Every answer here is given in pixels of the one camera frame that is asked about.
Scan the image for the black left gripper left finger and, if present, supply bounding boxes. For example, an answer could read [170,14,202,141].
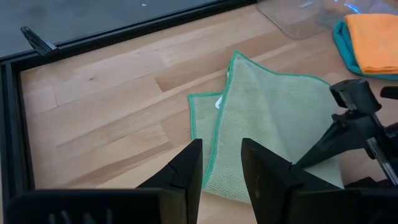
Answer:
[138,139,203,224]

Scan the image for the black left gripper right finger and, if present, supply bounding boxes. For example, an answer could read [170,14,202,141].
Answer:
[241,138,343,224]

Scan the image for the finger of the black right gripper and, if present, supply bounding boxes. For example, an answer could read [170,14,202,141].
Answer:
[295,113,386,170]

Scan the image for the teal microfiber towel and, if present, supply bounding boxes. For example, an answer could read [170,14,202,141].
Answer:
[332,20,398,81]

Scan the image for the orange microfiber towel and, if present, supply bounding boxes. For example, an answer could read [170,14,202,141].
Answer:
[344,13,398,75]

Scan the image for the pale green microfiber towel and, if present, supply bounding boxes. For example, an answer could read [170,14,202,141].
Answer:
[187,50,345,205]

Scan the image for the clear plastic bin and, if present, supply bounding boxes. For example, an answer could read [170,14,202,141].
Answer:
[256,0,398,40]

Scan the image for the black aluminium table frame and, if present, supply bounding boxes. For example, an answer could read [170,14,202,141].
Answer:
[0,0,259,200]

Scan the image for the black frame clip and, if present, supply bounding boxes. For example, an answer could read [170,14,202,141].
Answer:
[20,26,58,56]

